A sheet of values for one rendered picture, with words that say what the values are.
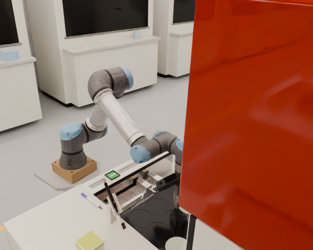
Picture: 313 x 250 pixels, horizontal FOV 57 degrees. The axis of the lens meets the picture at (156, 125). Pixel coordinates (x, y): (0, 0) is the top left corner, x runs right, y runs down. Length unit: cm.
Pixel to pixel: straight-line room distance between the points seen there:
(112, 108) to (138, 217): 49
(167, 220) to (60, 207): 46
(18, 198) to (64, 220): 175
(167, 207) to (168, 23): 458
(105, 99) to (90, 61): 311
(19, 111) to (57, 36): 112
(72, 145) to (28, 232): 54
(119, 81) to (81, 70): 295
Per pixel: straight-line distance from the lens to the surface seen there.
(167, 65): 582
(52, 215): 130
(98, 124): 160
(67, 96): 454
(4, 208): 294
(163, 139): 120
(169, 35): 571
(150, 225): 131
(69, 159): 165
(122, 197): 146
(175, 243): 125
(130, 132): 117
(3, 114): 397
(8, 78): 386
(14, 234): 128
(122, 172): 149
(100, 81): 129
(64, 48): 435
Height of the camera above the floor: 185
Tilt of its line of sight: 27 degrees down
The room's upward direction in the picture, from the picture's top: 2 degrees clockwise
